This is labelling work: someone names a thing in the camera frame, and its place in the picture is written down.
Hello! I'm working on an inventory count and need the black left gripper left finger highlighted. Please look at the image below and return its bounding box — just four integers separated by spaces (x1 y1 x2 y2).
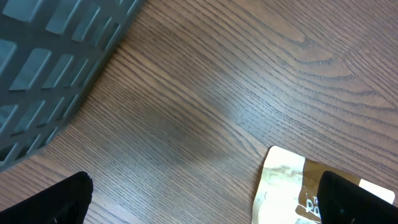
1 171 93 224

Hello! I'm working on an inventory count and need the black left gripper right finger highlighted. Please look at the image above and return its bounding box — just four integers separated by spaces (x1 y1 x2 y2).
317 171 397 224

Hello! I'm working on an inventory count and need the brown snack bag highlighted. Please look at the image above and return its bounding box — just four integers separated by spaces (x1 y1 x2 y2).
251 146 396 224

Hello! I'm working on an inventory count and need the grey plastic mesh basket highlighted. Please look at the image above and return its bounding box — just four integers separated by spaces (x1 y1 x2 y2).
1 0 143 170

